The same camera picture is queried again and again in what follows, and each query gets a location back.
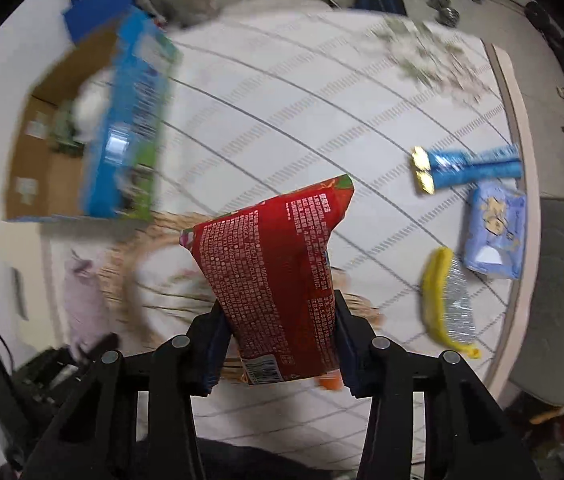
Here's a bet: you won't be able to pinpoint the pink cloth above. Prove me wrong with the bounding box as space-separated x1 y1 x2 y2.
62 255 113 356

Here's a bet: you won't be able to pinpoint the grey chair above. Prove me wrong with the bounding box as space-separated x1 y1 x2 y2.
508 196 564 408

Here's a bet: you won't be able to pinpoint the white patterned bed sheet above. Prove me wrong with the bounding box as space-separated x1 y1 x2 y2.
39 9 525 471

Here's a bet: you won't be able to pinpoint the light blue tissue pack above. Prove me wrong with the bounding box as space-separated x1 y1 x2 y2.
462 180 529 281

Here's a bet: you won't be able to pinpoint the blue cardboard box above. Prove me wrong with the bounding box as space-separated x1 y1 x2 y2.
1 0 183 224

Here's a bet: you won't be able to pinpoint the red snack packet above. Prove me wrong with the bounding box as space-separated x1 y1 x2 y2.
180 174 355 386

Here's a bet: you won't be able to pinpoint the blue tube packet gold ends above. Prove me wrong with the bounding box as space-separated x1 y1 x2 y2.
410 144 523 196

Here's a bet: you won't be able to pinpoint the white plush toy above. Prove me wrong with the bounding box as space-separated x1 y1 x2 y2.
71 67 118 146

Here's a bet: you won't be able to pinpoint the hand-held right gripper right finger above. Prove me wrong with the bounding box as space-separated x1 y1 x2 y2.
333 290 537 480

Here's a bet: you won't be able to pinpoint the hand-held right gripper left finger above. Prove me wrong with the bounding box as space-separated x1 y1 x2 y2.
21 303 235 480

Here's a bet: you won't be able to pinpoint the yellow silver brush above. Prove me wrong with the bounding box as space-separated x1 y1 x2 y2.
421 247 482 360

